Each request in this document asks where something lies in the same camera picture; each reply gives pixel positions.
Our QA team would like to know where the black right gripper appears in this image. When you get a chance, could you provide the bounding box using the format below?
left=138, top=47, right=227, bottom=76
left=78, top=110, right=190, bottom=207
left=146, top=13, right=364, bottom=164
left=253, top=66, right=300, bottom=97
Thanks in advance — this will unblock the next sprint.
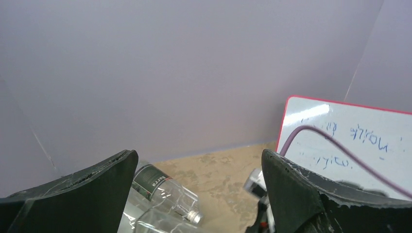
left=245, top=196, right=276, bottom=233

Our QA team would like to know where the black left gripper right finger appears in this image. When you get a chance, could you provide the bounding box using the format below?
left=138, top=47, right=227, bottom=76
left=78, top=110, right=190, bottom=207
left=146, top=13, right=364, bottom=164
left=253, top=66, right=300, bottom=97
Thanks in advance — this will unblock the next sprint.
left=261, top=149, right=412, bottom=233

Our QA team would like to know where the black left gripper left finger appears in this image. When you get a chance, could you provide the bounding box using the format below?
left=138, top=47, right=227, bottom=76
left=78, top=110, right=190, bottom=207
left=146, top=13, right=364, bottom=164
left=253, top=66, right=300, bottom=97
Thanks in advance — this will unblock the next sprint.
left=0, top=150, right=138, bottom=233

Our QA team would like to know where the tall clear bottle silver cap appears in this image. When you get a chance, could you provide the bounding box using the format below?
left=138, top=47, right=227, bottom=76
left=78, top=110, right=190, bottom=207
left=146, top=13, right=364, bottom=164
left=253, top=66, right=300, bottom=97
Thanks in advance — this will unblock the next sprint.
left=131, top=160, right=203, bottom=225

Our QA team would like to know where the round clear bottle silver cap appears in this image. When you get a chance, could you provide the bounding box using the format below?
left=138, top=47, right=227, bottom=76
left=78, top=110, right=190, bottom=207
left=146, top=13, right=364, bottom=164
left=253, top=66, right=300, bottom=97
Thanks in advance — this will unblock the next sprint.
left=117, top=188, right=151, bottom=233

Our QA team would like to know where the clear glass bottle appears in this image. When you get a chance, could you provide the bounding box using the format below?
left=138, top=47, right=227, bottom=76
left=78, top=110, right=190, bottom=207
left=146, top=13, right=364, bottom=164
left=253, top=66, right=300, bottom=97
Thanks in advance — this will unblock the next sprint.
left=134, top=209, right=210, bottom=233

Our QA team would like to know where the pink framed whiteboard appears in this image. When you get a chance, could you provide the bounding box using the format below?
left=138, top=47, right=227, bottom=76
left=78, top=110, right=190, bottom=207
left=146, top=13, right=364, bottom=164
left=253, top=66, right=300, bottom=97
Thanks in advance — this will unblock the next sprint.
left=277, top=96, right=412, bottom=200

